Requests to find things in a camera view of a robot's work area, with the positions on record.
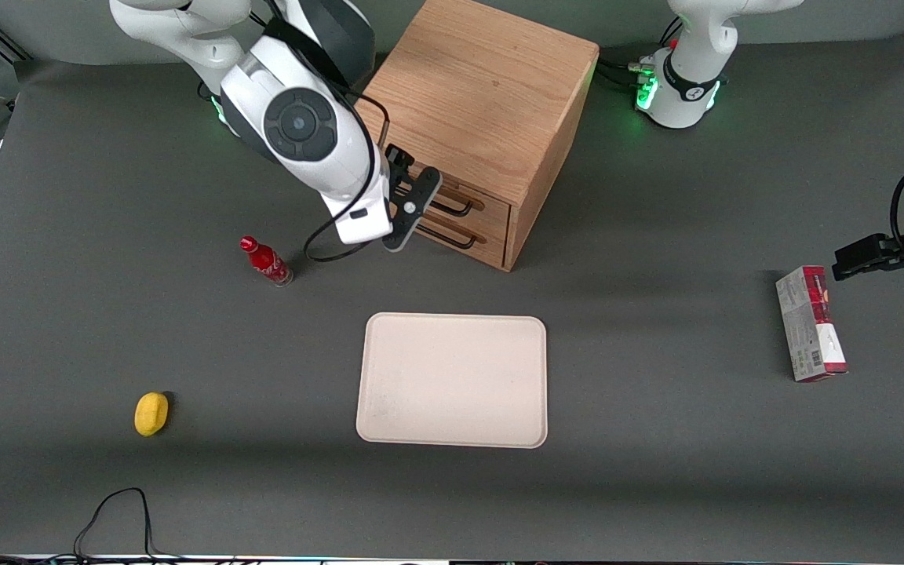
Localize thin black looped cable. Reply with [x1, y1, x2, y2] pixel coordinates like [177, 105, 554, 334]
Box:
[73, 487, 161, 563]

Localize beige rectangular tray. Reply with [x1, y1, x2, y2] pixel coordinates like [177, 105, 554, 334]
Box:
[355, 312, 549, 450]

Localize red and white carton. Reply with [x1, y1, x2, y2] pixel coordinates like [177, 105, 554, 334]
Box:
[775, 265, 850, 384]

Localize black arm base cables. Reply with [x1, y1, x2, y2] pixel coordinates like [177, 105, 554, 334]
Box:
[596, 17, 684, 93]

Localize black metal drawer handle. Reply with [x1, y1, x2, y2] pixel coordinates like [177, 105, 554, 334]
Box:
[418, 222, 479, 251]
[428, 188, 476, 219]

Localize wooden drawer with worn recess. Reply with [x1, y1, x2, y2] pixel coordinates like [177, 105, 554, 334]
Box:
[417, 163, 513, 238]

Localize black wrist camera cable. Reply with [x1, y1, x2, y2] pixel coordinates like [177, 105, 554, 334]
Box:
[302, 90, 391, 264]

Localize red soda bottle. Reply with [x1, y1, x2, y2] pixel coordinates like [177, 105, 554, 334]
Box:
[239, 235, 294, 288]

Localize wooden drawer cabinet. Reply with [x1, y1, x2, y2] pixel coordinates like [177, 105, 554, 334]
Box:
[354, 0, 601, 273]

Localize yellow lemon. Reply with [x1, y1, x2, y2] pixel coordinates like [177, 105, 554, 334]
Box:
[134, 392, 170, 437]

